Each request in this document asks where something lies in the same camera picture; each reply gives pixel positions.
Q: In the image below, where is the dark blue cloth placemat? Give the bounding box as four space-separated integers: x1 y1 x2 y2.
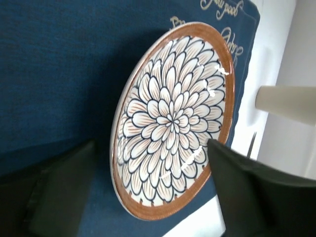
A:
0 0 263 237

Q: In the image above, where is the floral plate with orange rim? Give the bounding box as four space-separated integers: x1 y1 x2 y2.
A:
110 22 235 221

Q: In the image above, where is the black knife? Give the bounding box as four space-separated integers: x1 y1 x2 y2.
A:
247 132 257 158

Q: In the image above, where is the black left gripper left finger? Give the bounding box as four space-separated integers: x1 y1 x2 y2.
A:
0 140 97 237

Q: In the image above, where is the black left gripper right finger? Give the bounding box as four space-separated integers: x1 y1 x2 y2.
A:
207 139 316 237

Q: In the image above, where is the beige paper cup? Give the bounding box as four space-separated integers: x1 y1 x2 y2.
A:
255 85 316 127

